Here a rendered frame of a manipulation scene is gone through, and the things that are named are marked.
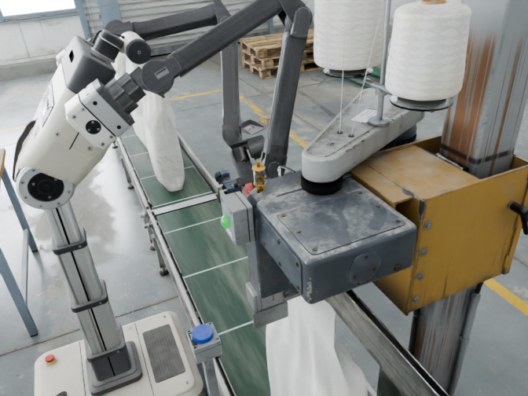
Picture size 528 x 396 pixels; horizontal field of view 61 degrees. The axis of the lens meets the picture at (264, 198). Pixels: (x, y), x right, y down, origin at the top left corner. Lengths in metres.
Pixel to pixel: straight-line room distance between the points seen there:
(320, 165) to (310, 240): 0.17
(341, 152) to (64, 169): 0.83
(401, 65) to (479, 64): 0.22
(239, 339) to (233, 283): 0.35
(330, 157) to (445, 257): 0.37
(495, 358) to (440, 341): 1.09
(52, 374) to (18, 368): 0.51
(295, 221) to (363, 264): 0.15
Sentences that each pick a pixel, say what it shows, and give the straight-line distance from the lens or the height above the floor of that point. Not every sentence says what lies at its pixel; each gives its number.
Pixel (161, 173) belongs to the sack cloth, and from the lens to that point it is 2.95.
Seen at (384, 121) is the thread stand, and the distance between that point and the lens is 1.07.
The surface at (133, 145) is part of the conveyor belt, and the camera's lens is 3.79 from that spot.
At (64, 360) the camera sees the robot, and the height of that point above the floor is 0.26.
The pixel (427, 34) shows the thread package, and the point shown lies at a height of 1.65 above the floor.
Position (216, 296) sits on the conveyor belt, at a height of 0.38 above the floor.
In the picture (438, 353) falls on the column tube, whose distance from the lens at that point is 1.49.
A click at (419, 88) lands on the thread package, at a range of 0.87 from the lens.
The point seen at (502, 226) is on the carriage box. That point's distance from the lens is 1.18.
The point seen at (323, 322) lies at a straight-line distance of 1.24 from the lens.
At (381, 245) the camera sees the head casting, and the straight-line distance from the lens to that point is 0.83.
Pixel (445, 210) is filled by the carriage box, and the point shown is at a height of 1.29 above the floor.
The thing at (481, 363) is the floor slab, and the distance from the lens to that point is 2.47.
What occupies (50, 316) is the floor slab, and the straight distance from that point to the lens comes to 2.90.
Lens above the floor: 1.81
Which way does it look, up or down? 31 degrees down
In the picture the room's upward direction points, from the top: 4 degrees counter-clockwise
